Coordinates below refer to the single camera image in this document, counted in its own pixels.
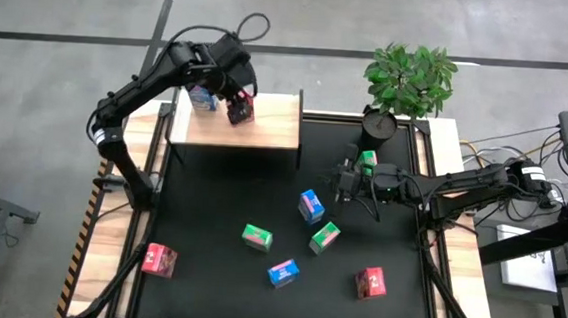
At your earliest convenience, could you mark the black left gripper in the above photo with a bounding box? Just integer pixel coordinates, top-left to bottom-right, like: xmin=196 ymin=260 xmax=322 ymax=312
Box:
xmin=200 ymin=31 xmax=263 ymax=128

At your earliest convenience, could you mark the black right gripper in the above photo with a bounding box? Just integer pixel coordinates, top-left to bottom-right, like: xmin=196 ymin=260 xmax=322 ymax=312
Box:
xmin=317 ymin=154 xmax=378 ymax=207

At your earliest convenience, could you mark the red Froot Loops cereal box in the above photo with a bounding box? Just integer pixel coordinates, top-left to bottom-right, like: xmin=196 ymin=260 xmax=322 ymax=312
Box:
xmin=225 ymin=92 xmax=257 ymax=127
xmin=139 ymin=241 xmax=180 ymax=280
xmin=353 ymin=264 xmax=390 ymax=303

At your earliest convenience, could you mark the blue Rice Krispies cereal box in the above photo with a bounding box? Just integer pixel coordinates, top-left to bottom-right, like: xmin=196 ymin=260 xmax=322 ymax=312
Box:
xmin=266 ymin=256 xmax=302 ymax=291
xmin=185 ymin=84 xmax=220 ymax=114
xmin=296 ymin=187 xmax=328 ymax=227

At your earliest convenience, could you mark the green Apple Jacks cereal box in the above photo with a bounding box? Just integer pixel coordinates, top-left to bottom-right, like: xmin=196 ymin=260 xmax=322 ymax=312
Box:
xmin=356 ymin=149 xmax=381 ymax=179
xmin=240 ymin=223 xmax=275 ymax=253
xmin=307 ymin=219 xmax=343 ymax=257

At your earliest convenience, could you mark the green potted plant, black pot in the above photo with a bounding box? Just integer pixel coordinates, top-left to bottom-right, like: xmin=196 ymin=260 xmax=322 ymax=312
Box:
xmin=358 ymin=40 xmax=461 ymax=157

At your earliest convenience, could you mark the black table mat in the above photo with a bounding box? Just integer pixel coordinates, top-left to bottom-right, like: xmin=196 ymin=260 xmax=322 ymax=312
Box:
xmin=140 ymin=109 xmax=447 ymax=318

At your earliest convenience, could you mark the black diagonal beam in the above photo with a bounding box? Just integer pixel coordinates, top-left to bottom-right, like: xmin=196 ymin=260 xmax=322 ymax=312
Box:
xmin=476 ymin=207 xmax=568 ymax=273

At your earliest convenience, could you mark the white board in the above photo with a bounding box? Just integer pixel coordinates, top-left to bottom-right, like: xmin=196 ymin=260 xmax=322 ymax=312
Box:
xmin=492 ymin=223 xmax=564 ymax=294

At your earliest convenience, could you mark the yellow-black hazard stripe tape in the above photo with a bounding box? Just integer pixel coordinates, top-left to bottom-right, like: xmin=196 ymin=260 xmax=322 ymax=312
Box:
xmin=54 ymin=156 xmax=113 ymax=318

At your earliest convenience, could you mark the wooden shelf with black frame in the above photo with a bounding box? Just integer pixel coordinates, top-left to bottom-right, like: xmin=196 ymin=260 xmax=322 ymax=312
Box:
xmin=166 ymin=80 xmax=306 ymax=169

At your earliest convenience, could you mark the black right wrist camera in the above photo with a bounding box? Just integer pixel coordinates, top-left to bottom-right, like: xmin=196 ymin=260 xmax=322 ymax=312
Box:
xmin=342 ymin=141 xmax=363 ymax=161

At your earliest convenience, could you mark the black aluminium table frame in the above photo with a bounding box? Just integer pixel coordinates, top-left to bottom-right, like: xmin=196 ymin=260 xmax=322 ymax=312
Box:
xmin=66 ymin=93 xmax=513 ymax=318

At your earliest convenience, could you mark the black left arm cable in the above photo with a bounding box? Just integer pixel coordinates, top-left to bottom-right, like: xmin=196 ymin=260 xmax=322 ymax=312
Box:
xmin=152 ymin=5 xmax=273 ymax=79

